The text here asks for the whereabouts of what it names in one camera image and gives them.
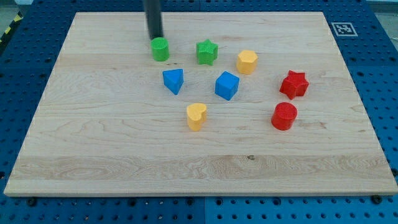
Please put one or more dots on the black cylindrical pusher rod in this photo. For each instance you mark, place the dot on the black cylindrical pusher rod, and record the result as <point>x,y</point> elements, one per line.
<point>153,12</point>

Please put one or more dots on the green cylinder block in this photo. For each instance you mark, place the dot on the green cylinder block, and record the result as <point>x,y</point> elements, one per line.
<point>160,49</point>

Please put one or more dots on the blue triangle block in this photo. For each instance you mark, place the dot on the blue triangle block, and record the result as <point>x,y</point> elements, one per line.
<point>173,80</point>

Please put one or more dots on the green star block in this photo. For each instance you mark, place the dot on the green star block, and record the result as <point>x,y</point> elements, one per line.
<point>207,52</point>

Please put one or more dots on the blue cube block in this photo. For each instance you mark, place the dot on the blue cube block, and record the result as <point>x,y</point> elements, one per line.
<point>226,85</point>

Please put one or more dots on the yellow hexagon block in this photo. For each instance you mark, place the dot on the yellow hexagon block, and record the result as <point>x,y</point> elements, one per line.
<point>246,62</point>

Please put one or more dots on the yellow heart block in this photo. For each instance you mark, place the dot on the yellow heart block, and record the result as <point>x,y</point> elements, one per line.
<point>196,115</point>

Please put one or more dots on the wooden board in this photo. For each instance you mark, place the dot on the wooden board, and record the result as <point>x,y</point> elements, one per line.
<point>107,126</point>

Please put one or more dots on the red star block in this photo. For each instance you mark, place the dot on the red star block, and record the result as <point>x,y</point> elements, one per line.
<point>294,84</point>

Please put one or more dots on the red cylinder block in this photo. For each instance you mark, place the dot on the red cylinder block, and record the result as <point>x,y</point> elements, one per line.
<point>284,116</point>

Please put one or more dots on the white fiducial marker tag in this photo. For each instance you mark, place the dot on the white fiducial marker tag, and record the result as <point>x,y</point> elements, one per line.
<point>344,29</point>

